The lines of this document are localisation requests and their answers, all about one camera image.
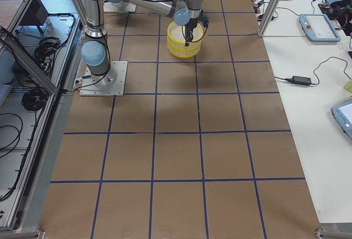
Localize aluminium frame post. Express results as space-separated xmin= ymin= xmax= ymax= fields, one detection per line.
xmin=257 ymin=0 xmax=280 ymax=37

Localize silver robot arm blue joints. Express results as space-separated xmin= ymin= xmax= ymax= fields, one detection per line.
xmin=74 ymin=0 xmax=206 ymax=85

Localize yellow steamer layer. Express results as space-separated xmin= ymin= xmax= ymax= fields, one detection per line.
xmin=167 ymin=42 xmax=201 ymax=59
xmin=167 ymin=22 xmax=204 ymax=51

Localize black cable bundle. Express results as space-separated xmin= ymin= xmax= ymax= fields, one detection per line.
xmin=21 ymin=87 xmax=49 ymax=112

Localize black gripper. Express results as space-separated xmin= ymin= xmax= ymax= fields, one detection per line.
xmin=185 ymin=13 xmax=209 ymax=47

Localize black power adapter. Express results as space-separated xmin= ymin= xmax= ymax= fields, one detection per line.
xmin=285 ymin=75 xmax=312 ymax=86

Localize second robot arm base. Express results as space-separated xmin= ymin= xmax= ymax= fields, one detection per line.
xmin=103 ymin=0 xmax=136 ymax=13

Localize teach pendant with red button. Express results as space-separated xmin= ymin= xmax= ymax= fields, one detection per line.
xmin=299 ymin=14 xmax=340 ymax=42

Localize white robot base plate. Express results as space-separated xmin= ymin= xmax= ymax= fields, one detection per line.
xmin=79 ymin=61 xmax=128 ymax=96

